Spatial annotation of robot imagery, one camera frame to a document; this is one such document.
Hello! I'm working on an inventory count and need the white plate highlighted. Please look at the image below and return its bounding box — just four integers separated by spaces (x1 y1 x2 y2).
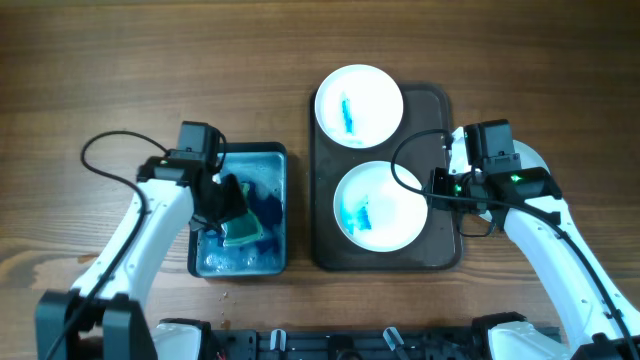
448 127 562 228
333 161 429 252
312 64 404 149

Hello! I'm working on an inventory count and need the green yellow sponge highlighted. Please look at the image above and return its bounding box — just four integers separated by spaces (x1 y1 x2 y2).
222 182 263 247

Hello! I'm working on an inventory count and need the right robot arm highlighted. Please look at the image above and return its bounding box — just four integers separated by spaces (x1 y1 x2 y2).
425 167 639 359

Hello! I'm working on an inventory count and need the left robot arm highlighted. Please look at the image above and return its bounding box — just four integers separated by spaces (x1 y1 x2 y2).
35 154 247 359

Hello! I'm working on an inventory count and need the black water basin tray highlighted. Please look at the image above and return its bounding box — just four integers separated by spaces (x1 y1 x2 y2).
187 142 287 278

